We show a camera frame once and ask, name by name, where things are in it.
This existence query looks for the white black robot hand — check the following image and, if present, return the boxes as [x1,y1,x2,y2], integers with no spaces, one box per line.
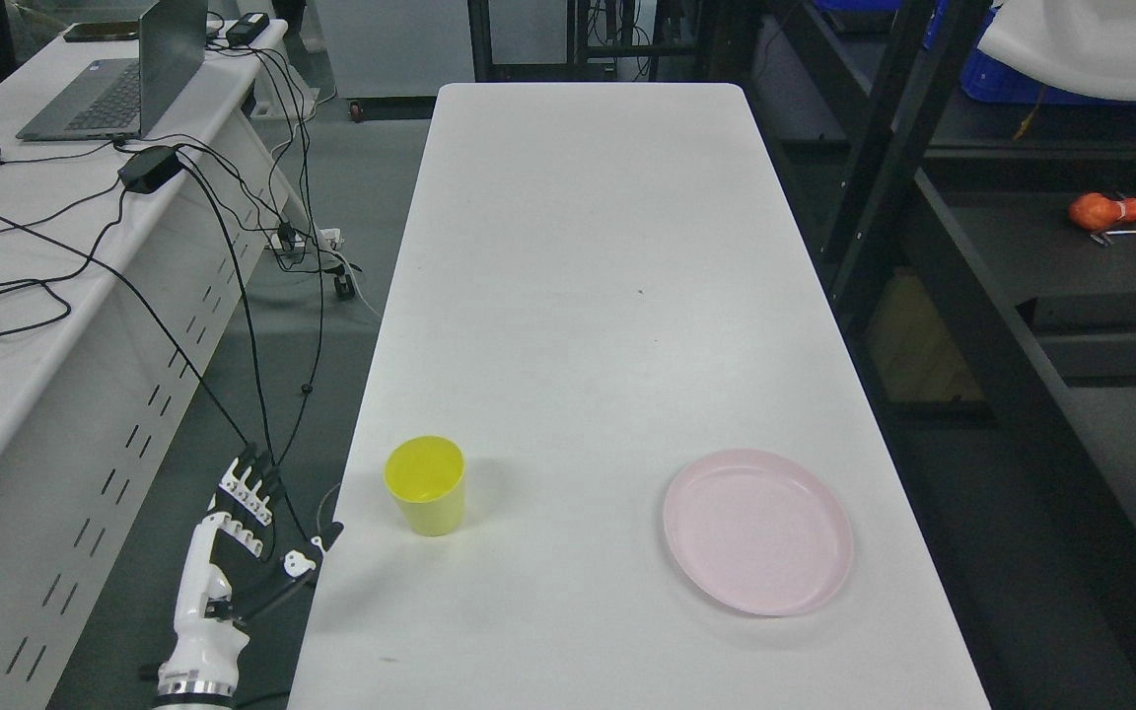
[154,444,344,698]

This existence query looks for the yellow plastic cup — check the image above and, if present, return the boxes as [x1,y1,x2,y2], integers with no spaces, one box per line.
[384,436,465,536]

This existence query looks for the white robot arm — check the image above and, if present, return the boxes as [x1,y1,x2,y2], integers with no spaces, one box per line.
[152,692,235,710]

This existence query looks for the black metal shelf rack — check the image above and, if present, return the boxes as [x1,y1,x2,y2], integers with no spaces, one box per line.
[751,1,1136,709]

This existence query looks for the orange toy on shelf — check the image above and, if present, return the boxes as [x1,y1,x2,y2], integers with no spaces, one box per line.
[1067,192,1136,231]

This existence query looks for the white perforated side desk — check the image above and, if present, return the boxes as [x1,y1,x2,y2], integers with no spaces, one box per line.
[0,22,304,709]

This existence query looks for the white power strip on floor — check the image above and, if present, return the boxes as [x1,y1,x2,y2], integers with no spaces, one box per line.
[267,222,344,254]

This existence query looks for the black power adapter brick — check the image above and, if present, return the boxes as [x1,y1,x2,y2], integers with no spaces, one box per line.
[117,145,183,194]

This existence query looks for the white rectangular table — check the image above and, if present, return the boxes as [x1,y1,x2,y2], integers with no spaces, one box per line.
[289,84,989,709]

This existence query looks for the grey open laptop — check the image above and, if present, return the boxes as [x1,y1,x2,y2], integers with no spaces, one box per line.
[15,1,207,141]

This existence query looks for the pink plastic plate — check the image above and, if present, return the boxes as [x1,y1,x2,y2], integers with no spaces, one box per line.
[662,449,855,617]

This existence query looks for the black charger near laptop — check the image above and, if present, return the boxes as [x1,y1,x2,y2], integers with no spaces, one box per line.
[224,12,270,48]

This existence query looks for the black phone on desk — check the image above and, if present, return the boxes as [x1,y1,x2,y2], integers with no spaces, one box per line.
[62,20,139,43]

